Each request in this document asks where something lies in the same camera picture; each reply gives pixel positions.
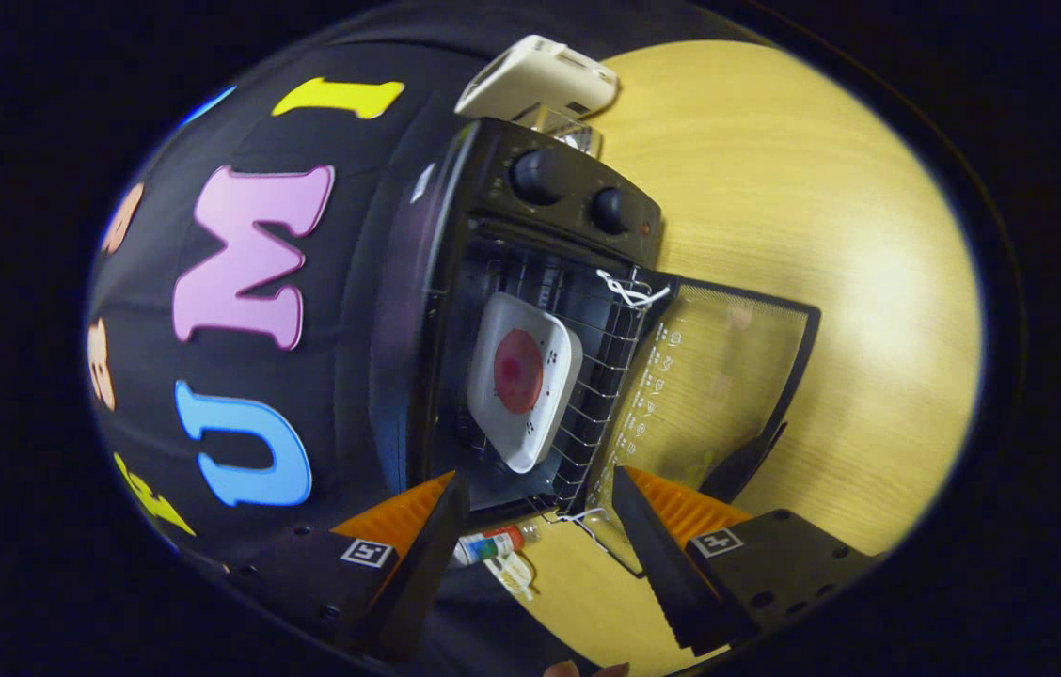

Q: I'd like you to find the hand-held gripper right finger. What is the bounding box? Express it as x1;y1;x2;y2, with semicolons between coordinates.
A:
610;465;879;657

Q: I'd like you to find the white divided snack dish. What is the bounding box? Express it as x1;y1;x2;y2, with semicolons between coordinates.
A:
483;550;539;601

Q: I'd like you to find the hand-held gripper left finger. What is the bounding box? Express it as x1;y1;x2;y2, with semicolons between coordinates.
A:
239;470;472;659

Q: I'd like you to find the white string tie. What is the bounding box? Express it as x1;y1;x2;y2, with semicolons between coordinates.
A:
549;508;621;556
596;269;673;309

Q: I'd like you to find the white bread toaster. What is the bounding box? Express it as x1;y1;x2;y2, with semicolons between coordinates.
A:
453;35;621;123

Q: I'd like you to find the red round food slice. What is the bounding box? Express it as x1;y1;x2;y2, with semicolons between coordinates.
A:
494;328;546;415

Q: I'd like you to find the black toaster oven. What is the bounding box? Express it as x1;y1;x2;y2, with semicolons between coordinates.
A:
369;118;821;576

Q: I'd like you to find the clear plastic water bottle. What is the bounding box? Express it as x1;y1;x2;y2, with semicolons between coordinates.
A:
451;523;541;567

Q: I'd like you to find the white square plate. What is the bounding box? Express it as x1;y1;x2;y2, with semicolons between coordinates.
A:
467;291;584;474

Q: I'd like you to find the oven wire rack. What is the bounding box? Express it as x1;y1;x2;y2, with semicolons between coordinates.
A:
441;254;658;513

